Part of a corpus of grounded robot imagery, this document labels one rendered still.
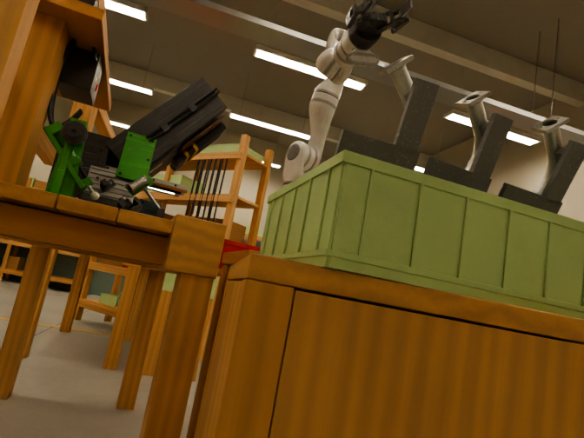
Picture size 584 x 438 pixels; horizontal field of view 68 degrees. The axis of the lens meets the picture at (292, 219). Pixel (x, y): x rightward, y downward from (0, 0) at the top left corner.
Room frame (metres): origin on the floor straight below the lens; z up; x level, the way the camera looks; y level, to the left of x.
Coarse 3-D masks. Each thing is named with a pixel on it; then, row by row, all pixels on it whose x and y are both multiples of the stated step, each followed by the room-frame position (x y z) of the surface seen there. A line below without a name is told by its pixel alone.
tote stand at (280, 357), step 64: (256, 256) 0.60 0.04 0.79; (256, 320) 0.60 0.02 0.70; (320, 320) 0.62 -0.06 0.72; (384, 320) 0.63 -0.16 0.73; (448, 320) 0.65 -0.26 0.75; (512, 320) 0.67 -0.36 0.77; (576, 320) 0.69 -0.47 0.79; (256, 384) 0.61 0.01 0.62; (320, 384) 0.62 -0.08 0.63; (384, 384) 0.64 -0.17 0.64; (448, 384) 0.65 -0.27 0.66; (512, 384) 0.67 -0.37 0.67; (576, 384) 0.69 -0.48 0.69
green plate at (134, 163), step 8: (128, 136) 1.68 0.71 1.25; (136, 136) 1.70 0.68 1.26; (144, 136) 1.71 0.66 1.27; (128, 144) 1.68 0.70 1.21; (136, 144) 1.69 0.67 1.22; (144, 144) 1.70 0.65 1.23; (152, 144) 1.72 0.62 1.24; (128, 152) 1.67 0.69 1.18; (136, 152) 1.69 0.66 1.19; (144, 152) 1.70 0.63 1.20; (152, 152) 1.71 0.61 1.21; (120, 160) 1.66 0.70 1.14; (128, 160) 1.67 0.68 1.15; (136, 160) 1.68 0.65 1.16; (144, 160) 1.69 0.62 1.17; (120, 168) 1.65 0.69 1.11; (128, 168) 1.66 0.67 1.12; (136, 168) 1.67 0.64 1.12; (144, 168) 1.69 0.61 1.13; (120, 176) 1.64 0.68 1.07; (128, 176) 1.66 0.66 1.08; (136, 176) 1.67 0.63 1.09
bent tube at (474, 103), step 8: (472, 96) 0.79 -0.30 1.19; (480, 96) 0.76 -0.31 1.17; (456, 104) 0.79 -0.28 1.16; (464, 104) 0.77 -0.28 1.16; (472, 104) 0.76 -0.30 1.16; (480, 104) 0.77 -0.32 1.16; (472, 112) 0.78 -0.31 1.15; (480, 112) 0.78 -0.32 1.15; (472, 120) 0.79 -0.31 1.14; (480, 120) 0.79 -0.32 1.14; (472, 128) 0.81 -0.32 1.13; (480, 136) 0.81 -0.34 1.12; (472, 160) 0.83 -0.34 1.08; (464, 168) 0.84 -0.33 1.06
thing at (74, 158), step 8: (48, 128) 1.31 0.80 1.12; (56, 128) 1.32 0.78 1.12; (48, 136) 1.32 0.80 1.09; (56, 136) 1.34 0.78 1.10; (56, 144) 1.33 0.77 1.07; (72, 152) 1.35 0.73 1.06; (72, 160) 1.35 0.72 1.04; (80, 160) 1.36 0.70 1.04; (72, 168) 1.35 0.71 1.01; (80, 168) 1.37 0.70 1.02; (72, 176) 1.36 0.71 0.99; (80, 184) 1.36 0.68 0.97; (88, 184) 1.37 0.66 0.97
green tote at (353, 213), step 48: (288, 192) 0.85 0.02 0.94; (336, 192) 0.61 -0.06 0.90; (384, 192) 0.62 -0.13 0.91; (432, 192) 0.64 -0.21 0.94; (480, 192) 0.66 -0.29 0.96; (288, 240) 0.79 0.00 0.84; (336, 240) 0.60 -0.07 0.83; (384, 240) 0.62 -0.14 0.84; (432, 240) 0.65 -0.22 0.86; (480, 240) 0.67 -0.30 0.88; (528, 240) 0.70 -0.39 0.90; (576, 240) 0.73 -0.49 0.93; (432, 288) 0.65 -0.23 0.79; (480, 288) 0.67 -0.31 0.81; (528, 288) 0.70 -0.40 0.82; (576, 288) 0.73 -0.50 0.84
